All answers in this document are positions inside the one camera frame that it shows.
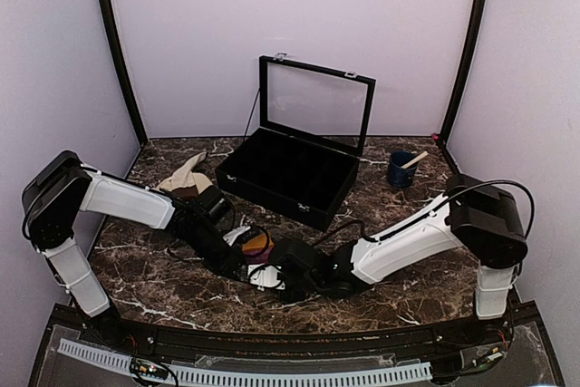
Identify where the wooden stick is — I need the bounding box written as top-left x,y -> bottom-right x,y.
401,151 -> 429,169

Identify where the black left corner post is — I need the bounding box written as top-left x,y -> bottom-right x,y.
98,0 -> 149,148

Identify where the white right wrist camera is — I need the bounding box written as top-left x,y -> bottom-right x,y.
247,264 -> 285,291

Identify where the dark blue mug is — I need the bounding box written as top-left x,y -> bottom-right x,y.
387,150 -> 418,189

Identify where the beige cloth hat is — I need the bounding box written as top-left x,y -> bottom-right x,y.
157,151 -> 213,198

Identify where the black display case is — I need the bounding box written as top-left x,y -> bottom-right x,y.
216,55 -> 376,231

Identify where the black front frame rail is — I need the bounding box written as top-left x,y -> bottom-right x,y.
50,303 -> 546,362

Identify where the black right corner post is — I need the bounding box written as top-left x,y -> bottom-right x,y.
438,0 -> 486,149

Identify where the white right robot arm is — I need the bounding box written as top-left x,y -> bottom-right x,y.
268,174 -> 531,345

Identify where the black corner post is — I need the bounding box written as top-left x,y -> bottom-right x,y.
98,0 -> 149,148
438,0 -> 486,149

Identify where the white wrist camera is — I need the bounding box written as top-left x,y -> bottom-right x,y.
223,226 -> 254,247
247,264 -> 285,291

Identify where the white slotted cable duct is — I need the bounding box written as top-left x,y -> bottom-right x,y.
57,338 -> 433,386

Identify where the maroon purple striped sock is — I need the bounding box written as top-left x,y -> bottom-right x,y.
242,229 -> 274,265

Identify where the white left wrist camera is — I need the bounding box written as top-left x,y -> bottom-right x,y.
223,226 -> 254,247

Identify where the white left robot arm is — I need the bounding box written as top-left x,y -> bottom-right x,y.
21,150 -> 247,347

